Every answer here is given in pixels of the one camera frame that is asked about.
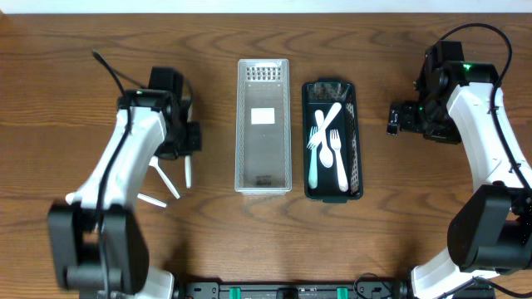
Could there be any white fork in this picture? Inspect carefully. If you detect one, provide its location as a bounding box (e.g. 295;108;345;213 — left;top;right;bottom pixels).
329;129;349;192
307;102;342;150

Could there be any clear plastic basket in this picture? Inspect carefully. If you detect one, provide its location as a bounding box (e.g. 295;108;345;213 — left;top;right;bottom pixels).
234;59;292;195

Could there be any right black cable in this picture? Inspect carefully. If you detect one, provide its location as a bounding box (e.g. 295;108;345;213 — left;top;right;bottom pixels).
436;22;532;192

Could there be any white spoon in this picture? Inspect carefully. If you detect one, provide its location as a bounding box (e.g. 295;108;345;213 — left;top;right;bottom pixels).
185;155;192;189
137;194;167;208
65;193;76;204
314;110;333;168

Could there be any pale green plastic fork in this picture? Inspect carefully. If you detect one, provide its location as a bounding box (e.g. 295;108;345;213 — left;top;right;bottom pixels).
308;147;318;189

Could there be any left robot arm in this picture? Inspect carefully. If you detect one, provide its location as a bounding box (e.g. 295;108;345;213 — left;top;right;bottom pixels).
47;66;201;298

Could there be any black plastic basket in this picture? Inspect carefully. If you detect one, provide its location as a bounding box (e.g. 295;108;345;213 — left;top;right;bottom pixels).
302;78;363;203

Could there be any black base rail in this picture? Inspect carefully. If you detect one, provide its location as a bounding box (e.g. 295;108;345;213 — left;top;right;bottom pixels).
171;274;415;299

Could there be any black cable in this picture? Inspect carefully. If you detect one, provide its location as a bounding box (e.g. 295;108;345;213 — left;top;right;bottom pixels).
91;49;134;299
436;22;532;192

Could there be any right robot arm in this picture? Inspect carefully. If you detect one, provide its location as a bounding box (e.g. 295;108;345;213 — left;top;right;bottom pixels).
387;40;531;298

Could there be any white label in basket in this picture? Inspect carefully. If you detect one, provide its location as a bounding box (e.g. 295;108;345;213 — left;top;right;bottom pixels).
250;108;275;125

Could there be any left black cable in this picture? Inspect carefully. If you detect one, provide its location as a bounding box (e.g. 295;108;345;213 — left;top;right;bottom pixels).
91;49;134;299

